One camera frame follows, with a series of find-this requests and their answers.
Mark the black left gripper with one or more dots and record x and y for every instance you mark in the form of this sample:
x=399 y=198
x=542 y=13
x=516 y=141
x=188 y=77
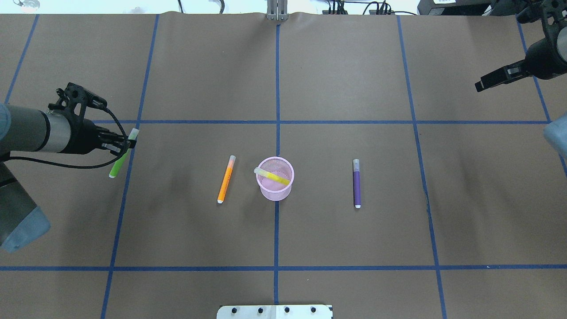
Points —
x=81 y=138

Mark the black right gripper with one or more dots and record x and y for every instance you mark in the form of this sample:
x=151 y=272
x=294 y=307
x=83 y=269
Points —
x=544 y=58

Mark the green highlighter pen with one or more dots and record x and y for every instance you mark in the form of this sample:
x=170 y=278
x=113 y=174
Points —
x=116 y=168

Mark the yellow highlighter pen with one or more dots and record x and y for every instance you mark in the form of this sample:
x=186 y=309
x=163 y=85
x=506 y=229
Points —
x=271 y=176

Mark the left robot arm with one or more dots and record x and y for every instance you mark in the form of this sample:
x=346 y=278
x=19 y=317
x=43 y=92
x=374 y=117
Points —
x=57 y=131

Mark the orange highlighter pen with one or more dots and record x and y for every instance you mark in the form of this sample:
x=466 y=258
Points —
x=226 y=179

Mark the pink mesh pen holder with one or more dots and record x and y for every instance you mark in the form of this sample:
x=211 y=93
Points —
x=272 y=190

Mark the purple highlighter pen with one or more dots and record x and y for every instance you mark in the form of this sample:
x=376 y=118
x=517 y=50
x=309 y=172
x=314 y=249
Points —
x=357 y=200

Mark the black box with label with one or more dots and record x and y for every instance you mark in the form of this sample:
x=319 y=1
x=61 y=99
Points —
x=453 y=7

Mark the blue tape grid lines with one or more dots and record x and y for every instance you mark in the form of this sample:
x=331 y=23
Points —
x=463 y=202

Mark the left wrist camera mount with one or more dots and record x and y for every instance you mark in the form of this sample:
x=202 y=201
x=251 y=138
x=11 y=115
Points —
x=74 y=100

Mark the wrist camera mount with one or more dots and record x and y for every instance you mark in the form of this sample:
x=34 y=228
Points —
x=551 y=14
x=74 y=100

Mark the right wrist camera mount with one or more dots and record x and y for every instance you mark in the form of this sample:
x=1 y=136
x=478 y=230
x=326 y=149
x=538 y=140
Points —
x=551 y=14

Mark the aluminium frame post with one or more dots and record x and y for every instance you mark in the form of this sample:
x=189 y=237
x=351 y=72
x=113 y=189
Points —
x=277 y=10

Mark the white pedestal column base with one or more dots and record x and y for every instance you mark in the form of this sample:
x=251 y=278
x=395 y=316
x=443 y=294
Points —
x=290 y=311

